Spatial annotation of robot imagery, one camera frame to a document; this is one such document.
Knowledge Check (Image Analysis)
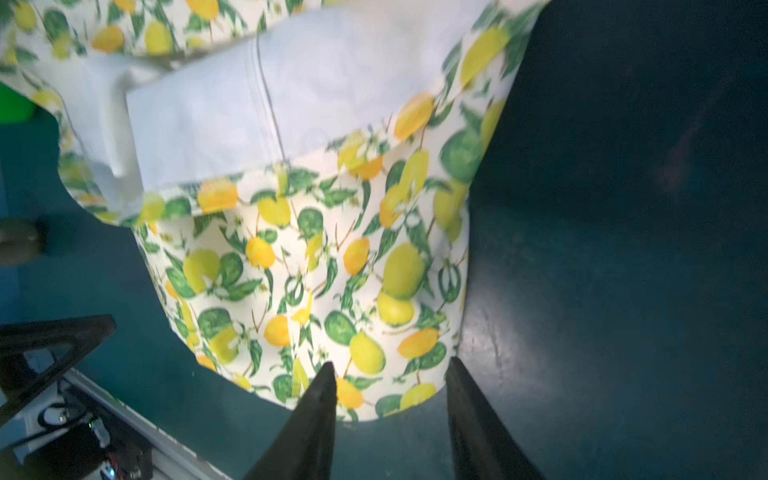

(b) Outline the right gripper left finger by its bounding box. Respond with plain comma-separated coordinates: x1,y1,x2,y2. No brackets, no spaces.
245,362,337,479

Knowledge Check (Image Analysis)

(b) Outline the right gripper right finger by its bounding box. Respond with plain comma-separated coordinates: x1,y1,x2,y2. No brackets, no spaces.
446,357,544,480

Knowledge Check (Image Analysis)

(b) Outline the lemon print skirt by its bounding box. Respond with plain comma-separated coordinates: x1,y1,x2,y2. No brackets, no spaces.
1,1,545,422

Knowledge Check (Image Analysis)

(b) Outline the left controller board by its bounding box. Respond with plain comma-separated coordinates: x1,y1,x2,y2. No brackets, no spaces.
22,386,154,479

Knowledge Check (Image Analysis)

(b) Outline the green plastic basket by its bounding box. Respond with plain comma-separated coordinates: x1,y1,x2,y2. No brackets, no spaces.
0,84,37,125

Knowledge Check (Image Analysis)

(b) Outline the front aluminium rail bed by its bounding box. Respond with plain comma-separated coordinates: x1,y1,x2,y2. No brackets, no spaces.
0,365,235,480

